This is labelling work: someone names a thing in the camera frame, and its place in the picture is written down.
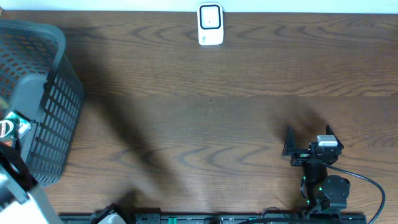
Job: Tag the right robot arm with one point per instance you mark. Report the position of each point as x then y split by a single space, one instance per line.
326 195

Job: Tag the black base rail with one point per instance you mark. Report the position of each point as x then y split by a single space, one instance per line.
155 218

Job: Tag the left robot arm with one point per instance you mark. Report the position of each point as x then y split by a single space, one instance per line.
23 201

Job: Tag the dark green round-logo packet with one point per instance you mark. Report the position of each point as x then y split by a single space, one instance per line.
13 128

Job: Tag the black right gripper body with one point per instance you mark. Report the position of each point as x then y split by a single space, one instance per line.
301 157

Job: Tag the grey plastic shopping basket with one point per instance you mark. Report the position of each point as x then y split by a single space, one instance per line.
39 83

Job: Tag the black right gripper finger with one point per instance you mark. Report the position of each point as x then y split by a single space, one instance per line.
290 141
334 141

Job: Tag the white barcode scanner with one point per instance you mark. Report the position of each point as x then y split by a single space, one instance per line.
210 24

